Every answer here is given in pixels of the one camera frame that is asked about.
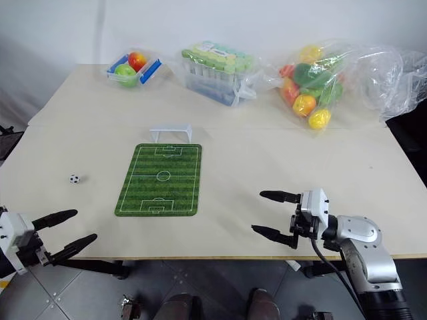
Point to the yellow toy pepper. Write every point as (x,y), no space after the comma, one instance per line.
(311,53)

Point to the black table frame bar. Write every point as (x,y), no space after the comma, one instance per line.
(318,268)
(100,266)

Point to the orange-yellow toy fruit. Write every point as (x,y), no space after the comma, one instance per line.
(304,105)

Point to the green apple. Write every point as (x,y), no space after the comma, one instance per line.
(126,75)

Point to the bagged green-capped tube rack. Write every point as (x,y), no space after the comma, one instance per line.
(217,71)

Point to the clear plastic bag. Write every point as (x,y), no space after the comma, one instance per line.
(370,76)

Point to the black stand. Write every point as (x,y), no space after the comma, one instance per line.
(8,143)

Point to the dark rounded shape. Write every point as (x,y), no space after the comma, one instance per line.
(263,305)
(181,306)

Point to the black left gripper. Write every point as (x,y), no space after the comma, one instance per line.
(31,250)

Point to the tiny soccer ball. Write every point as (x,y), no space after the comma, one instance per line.
(75,179)

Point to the green soccer field mat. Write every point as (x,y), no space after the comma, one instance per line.
(160,181)

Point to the red toy fruit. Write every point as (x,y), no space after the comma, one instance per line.
(287,70)

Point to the green toy pepper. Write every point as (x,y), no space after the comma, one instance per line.
(305,73)

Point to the green toy vegetable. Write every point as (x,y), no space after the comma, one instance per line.
(332,93)

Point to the clear blue-clip food container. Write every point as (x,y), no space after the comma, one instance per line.
(148,71)

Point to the white miniature goal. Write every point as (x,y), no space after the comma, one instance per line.
(170,127)

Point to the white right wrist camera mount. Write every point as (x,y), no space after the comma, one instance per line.
(315,203)

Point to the red apple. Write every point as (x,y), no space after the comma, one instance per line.
(137,60)

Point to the yellow toy lemon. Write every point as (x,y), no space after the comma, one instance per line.
(319,119)

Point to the orange-red toy apple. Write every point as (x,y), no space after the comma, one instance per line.
(289,91)

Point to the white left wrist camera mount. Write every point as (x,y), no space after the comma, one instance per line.
(13,230)

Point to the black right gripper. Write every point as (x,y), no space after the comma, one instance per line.
(305,225)

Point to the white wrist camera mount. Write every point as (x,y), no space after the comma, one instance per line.
(13,230)
(315,203)

